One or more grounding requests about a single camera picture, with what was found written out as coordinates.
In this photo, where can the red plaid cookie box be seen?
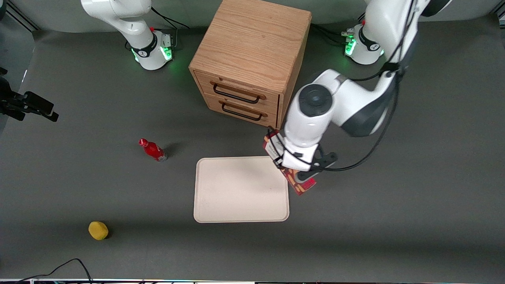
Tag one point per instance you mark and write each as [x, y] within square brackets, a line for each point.
[302, 187]

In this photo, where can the black clamp mount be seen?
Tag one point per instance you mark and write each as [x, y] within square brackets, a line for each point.
[33, 103]

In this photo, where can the wooden two-drawer cabinet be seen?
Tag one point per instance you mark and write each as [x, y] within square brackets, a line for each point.
[252, 39]

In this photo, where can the yellow lemon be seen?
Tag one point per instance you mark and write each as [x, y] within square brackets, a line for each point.
[98, 230]

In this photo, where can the red bottle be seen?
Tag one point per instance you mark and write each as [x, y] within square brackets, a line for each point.
[153, 150]

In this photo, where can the cream rectangular tray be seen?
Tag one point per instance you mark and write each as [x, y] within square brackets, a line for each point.
[240, 189]

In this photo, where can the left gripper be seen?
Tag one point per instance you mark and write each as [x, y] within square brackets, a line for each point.
[278, 163]

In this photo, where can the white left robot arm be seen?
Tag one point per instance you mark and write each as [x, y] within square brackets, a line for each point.
[307, 126]

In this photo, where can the wooden drawer front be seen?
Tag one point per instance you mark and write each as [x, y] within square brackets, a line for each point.
[240, 110]
[236, 85]

